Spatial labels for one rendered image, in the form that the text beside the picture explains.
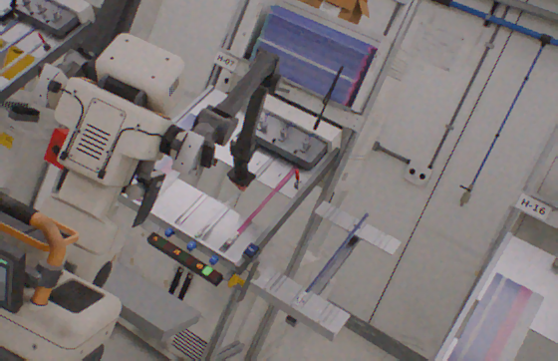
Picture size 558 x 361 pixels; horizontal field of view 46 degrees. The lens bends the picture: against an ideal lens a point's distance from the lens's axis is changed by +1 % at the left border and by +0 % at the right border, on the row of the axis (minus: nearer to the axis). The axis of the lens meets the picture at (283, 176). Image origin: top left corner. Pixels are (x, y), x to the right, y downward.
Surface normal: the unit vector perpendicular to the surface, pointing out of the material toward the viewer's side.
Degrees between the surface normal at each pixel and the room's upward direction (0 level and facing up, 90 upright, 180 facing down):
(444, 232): 90
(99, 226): 82
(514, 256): 44
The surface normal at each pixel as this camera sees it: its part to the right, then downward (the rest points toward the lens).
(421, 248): -0.41, 0.01
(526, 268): 0.00, -0.63
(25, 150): 0.82, 0.44
